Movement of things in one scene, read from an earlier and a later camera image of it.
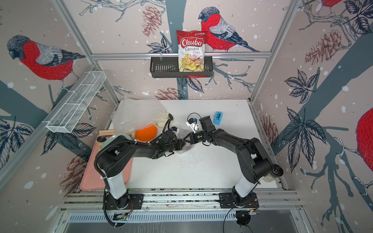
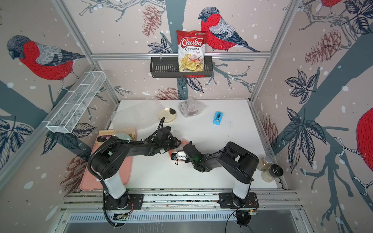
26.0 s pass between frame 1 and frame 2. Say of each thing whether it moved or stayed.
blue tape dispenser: stayed
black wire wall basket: stayed
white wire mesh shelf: stayed
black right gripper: moved
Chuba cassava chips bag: stayed
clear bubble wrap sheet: moved
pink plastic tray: stayed
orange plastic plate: moved
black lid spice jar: stayed
